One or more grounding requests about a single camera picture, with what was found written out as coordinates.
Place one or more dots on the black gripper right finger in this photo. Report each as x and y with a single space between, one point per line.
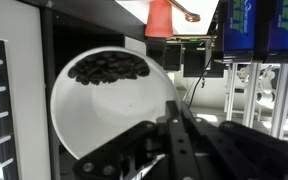
237 150

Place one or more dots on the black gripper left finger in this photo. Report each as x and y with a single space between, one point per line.
174 140

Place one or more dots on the white bowl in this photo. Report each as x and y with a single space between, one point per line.
117 110

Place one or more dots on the dark coffee beans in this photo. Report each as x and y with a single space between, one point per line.
109 68

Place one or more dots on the red plastic cup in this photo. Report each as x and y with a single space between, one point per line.
159 20

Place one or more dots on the wooden spoon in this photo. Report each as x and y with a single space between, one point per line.
189 15

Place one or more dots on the white toy oven unit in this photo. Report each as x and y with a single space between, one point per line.
24 116

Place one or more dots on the aluminium profile frame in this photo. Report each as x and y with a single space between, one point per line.
284 100

